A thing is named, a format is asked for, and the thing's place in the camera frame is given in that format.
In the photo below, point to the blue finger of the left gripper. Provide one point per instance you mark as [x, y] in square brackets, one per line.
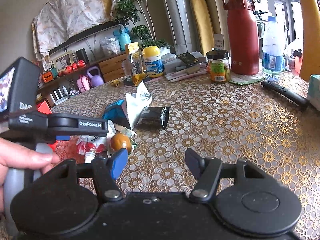
[63, 137]

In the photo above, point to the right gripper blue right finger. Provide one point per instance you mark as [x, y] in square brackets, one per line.
[207, 173]

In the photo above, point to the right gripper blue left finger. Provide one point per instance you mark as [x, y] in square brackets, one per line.
[106, 172]

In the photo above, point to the left hand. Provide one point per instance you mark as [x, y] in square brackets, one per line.
[17, 156]

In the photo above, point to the white red jelly pouch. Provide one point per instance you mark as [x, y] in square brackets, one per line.
[90, 146]

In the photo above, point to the braised egg packet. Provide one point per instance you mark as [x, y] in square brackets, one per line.
[123, 138]

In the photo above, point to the blue snack bag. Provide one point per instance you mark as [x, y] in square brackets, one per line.
[115, 113]

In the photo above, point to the black snack packet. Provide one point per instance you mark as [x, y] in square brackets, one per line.
[154, 117]

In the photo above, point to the purple kettlebell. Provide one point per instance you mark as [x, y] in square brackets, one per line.
[95, 76]

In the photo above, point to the framed photo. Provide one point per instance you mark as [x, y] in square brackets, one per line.
[61, 62]

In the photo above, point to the yellow candy wrapper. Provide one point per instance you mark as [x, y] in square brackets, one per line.
[116, 83]

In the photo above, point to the black speaker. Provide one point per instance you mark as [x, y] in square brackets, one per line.
[82, 55]

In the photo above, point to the wooden drawer cabinet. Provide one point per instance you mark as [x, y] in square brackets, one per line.
[111, 68]

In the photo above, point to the green coaster mat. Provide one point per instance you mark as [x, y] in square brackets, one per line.
[242, 80]

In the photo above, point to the clear drinking glass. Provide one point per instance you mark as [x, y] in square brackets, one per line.
[127, 68]

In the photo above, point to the clear bag of items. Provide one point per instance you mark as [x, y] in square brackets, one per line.
[110, 46]

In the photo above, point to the stack of books and boxes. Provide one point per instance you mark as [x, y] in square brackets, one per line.
[177, 65]

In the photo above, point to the glass jar with black lid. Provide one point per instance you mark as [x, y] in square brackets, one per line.
[219, 65]

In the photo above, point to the yellow lid vitamin bottle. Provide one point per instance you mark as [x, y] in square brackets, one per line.
[153, 61]

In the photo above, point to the yellow clear snack bag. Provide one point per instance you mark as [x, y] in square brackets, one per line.
[133, 55]

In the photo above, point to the teal bottle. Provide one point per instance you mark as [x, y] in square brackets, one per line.
[122, 35]

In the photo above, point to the floral cloth cover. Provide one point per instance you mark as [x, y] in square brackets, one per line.
[59, 20]

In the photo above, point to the clear plastic water bottle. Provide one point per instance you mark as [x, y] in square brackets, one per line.
[273, 62]

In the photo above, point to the tissue box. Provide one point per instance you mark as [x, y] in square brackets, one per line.
[313, 94]

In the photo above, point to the green potted tree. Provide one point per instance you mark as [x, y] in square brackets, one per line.
[137, 12]

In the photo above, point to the red thermos bottle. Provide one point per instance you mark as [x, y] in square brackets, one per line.
[243, 36]

